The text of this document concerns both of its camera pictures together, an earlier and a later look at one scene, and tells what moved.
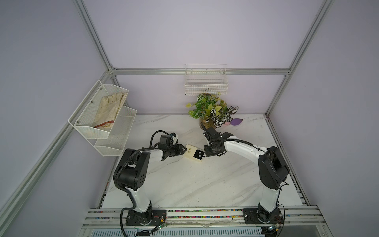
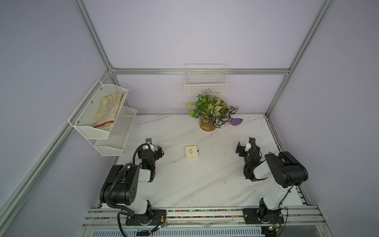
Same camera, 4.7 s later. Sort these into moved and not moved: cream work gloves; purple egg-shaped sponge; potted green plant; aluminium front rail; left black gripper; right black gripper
Moved: right black gripper; left black gripper
Not moved: aluminium front rail; cream work gloves; potted green plant; purple egg-shaped sponge
